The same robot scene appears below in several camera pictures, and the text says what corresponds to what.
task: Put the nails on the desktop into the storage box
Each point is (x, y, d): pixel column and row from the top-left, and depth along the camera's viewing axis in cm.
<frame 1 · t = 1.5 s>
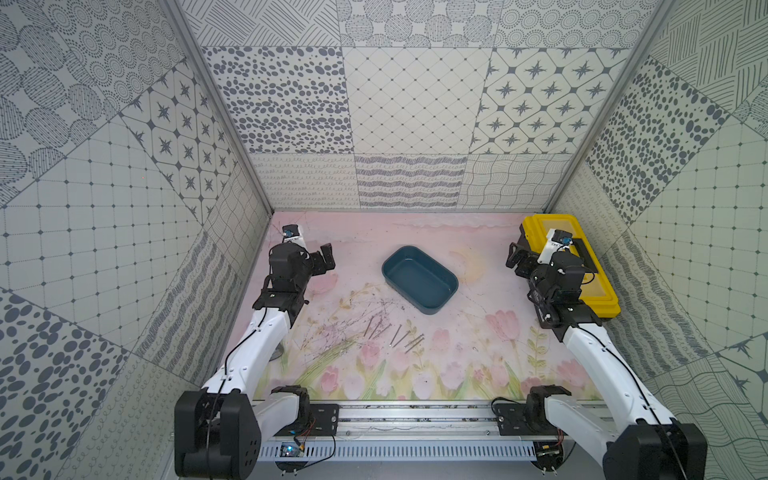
left hand: (312, 243, 82), fingers open
right hand: (525, 252, 81), fingers open
teal plastic storage box: (419, 278, 105), on the table
yellow black toolbox: (597, 289, 82), point 17 cm above the table
steel nail leftmost: (368, 327, 92), on the table
steel nail: (384, 329, 92), on the table
steel nail 2: (395, 334, 90), on the table
steel nail 3: (402, 338, 90), on the table
steel nail 4: (414, 341, 90), on the table

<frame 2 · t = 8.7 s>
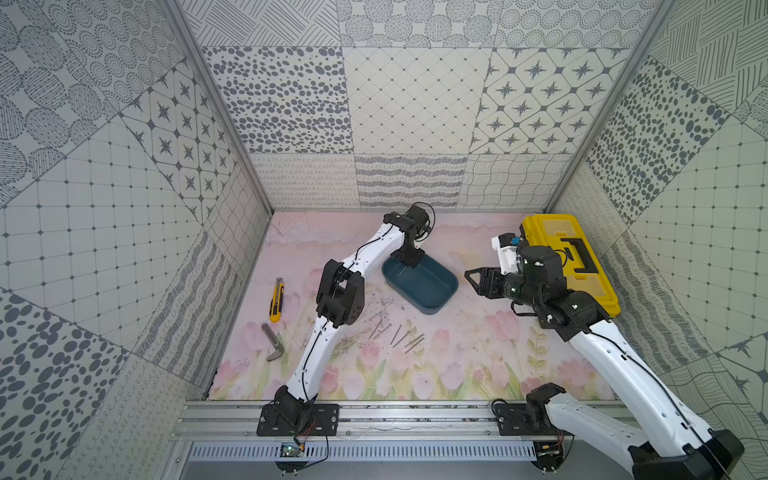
left hand: (410, 257, 98), fingers closed
right hand: (474, 277, 74), fingers open
yellow utility knife: (276, 305, 95), point 2 cm above the table
grey metal angle bracket: (274, 340, 88), point 2 cm above the table
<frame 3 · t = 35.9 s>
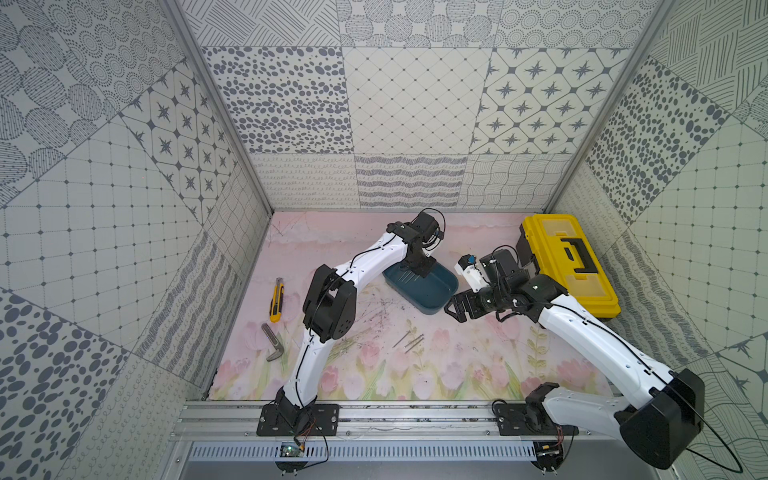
left hand: (425, 263, 92), fingers closed
right hand: (461, 307, 78), fingers open
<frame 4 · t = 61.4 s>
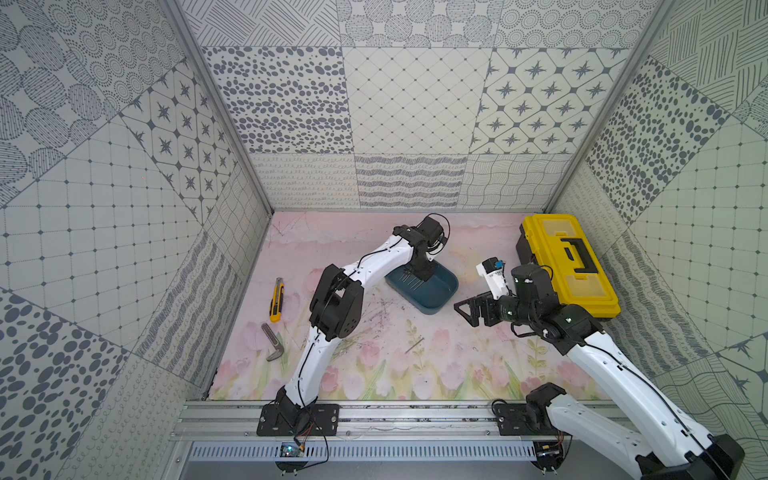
left hand: (426, 267, 94), fingers closed
right hand: (470, 305, 74), fingers open
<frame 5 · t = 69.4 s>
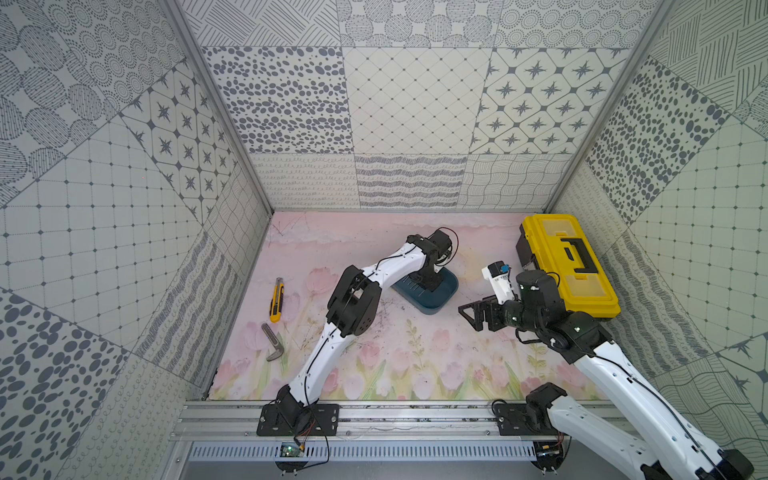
left hand: (430, 280, 97), fingers closed
right hand: (474, 308, 74), fingers open
